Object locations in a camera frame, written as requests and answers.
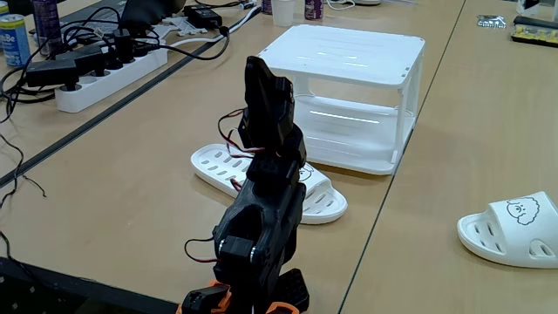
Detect white slipper with dog print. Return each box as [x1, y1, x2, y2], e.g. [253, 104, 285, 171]
[456, 190, 558, 270]
[190, 143, 349, 226]

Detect white two-tier shoe rack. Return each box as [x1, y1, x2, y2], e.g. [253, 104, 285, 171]
[256, 24, 426, 176]

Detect white paper cup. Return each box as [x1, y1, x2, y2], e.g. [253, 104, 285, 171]
[270, 0, 296, 28]

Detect black power supply brick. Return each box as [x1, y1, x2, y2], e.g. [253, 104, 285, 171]
[182, 3, 224, 30]

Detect black laptop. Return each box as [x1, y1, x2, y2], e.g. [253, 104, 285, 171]
[60, 0, 188, 34]

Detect black power plug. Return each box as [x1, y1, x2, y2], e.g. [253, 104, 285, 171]
[112, 28, 134, 65]

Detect white power strip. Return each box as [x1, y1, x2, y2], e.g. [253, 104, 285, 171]
[54, 45, 169, 114]

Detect black power adapter brick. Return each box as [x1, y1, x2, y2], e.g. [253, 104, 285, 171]
[55, 43, 108, 79]

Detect black plug adapter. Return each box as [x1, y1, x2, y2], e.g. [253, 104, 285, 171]
[24, 58, 82, 92]

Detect tall purple drink can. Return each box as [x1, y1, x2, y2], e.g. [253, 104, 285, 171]
[31, 0, 65, 58]

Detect silver foil wrapper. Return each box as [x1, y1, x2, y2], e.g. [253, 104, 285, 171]
[476, 14, 508, 31]

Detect blue white drink can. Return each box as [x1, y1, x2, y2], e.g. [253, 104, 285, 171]
[0, 13, 32, 69]

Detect black yellow box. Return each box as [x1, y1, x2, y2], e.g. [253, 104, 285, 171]
[510, 15, 558, 48]

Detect white box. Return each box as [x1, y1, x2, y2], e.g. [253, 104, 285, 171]
[516, 0, 558, 18]

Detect black cable with inline connector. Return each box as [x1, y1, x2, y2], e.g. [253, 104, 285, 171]
[147, 24, 231, 62]

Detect thick white power cord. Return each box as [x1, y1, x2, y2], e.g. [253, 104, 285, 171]
[167, 4, 262, 49]

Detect white printed bracket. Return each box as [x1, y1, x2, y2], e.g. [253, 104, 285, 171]
[147, 24, 175, 43]
[167, 16, 208, 38]

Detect thin white cable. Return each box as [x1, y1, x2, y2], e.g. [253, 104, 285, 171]
[324, 0, 357, 11]

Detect thin black loose cable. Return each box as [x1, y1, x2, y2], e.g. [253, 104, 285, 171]
[0, 133, 48, 210]

